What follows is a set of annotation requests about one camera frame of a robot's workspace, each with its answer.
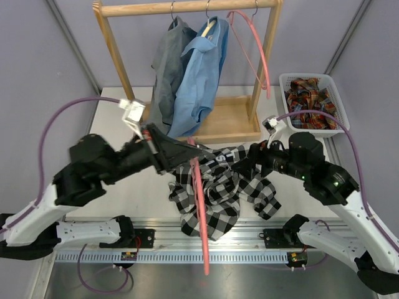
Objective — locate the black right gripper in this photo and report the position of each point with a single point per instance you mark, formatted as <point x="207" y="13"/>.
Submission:
<point x="259" y="153"/>

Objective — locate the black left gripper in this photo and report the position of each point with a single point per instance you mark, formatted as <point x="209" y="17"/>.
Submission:
<point x="164" y="151"/>

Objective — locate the pink hanger with chrome hook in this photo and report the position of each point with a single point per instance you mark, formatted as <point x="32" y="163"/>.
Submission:
<point x="201" y="211"/>

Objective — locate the black white checkered shirt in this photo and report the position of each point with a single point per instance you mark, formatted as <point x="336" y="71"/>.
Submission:
<point x="223" y="190"/>

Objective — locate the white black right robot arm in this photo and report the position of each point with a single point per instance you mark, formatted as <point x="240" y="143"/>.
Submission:
<point x="371" y="257"/>

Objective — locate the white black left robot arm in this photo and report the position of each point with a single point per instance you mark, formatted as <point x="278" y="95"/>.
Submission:
<point x="38" y="230"/>

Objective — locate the red plaid shirt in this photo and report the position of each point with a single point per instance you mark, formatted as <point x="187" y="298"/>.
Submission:
<point x="305" y="94"/>

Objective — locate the blue shirt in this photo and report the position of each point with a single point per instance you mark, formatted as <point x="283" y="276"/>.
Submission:
<point x="197" y="92"/>

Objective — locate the grey shirt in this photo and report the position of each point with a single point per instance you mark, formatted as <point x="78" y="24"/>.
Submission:
<point x="169" y="67"/>

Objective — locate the wooden hanger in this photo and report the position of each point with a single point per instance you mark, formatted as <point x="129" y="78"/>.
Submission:
<point x="210" y="22"/>

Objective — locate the empty pink hanger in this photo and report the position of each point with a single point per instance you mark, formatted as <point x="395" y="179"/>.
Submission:
<point x="265" y="82"/>

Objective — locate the wooden clothes rack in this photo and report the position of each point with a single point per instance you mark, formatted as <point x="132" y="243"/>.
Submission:
<point x="234" y="119"/>

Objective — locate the white plastic basket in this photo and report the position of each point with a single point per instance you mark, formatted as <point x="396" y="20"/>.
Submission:
<point x="325" y="81"/>

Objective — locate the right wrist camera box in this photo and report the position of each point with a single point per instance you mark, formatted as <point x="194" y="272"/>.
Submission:
<point x="275" y="128"/>

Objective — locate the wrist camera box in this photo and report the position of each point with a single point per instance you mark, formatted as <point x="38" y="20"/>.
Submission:
<point x="133" y="112"/>
<point x="275" y="128"/>

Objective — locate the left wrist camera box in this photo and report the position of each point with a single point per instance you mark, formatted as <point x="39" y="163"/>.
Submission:
<point x="133" y="112"/>

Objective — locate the aluminium mounting rail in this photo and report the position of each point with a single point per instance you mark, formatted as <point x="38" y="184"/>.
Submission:
<point x="355" y="237"/>

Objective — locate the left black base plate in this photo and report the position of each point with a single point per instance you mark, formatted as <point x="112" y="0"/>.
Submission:
<point x="144" y="237"/>

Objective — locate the slotted grey cable duct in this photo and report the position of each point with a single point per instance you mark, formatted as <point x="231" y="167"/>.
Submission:
<point x="170" y="257"/>

